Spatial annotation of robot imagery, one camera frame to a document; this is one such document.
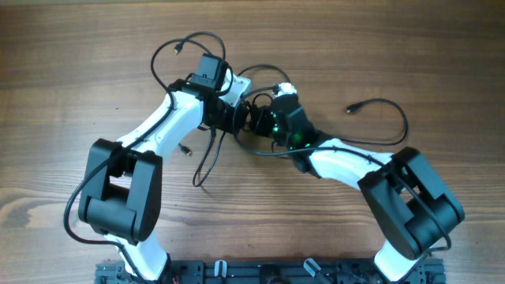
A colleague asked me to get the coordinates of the black cable bundle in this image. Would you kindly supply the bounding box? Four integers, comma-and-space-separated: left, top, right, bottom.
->
171, 31, 410, 189

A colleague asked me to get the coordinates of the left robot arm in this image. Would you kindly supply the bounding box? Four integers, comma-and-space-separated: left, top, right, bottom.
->
70, 54, 252, 283

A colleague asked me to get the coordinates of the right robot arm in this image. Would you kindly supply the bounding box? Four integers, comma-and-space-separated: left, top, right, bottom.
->
248, 93, 465, 283

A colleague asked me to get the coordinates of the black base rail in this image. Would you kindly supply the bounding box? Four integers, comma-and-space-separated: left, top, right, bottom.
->
94, 259, 447, 284

